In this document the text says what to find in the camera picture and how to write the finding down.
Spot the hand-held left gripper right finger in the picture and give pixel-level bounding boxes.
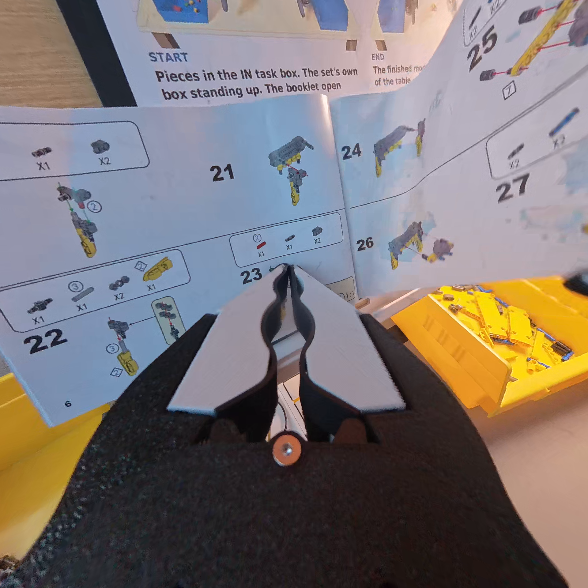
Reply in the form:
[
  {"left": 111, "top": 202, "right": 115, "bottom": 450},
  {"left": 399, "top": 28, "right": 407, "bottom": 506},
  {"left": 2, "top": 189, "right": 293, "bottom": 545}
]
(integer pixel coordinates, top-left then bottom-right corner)
[{"left": 287, "top": 264, "right": 407, "bottom": 444}]

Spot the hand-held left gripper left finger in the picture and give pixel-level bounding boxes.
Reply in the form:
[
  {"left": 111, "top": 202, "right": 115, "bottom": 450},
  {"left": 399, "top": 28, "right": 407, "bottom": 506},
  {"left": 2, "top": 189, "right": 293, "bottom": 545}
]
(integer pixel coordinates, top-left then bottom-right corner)
[{"left": 166, "top": 264, "right": 290, "bottom": 444}]

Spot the yellow storage bin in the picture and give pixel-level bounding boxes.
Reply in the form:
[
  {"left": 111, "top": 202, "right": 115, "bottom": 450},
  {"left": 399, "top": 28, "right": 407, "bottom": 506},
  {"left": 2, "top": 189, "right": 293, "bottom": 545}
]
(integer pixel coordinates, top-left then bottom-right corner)
[
  {"left": 390, "top": 275, "right": 588, "bottom": 417},
  {"left": 0, "top": 371, "right": 112, "bottom": 560}
]

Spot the instruction booklet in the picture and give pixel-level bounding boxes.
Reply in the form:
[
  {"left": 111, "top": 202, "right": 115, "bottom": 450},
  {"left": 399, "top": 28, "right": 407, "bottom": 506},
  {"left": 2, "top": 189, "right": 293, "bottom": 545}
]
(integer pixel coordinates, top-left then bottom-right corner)
[{"left": 0, "top": 0, "right": 588, "bottom": 429}]

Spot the printed task sheet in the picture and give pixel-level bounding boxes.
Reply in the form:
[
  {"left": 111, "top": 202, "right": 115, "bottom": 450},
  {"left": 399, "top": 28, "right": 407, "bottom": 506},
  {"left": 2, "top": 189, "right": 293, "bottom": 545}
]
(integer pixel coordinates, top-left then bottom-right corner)
[{"left": 96, "top": 0, "right": 461, "bottom": 108}]

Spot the pile of yellow pieces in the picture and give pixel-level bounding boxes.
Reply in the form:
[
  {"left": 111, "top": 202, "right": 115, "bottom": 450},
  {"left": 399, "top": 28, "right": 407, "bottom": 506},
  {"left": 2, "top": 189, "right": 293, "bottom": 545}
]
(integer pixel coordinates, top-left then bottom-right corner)
[{"left": 433, "top": 284, "right": 576, "bottom": 374}]

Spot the white book stand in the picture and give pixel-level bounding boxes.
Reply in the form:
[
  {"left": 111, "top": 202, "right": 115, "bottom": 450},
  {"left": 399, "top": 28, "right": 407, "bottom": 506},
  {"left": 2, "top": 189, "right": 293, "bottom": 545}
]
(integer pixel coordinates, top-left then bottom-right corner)
[{"left": 0, "top": 0, "right": 433, "bottom": 443}]

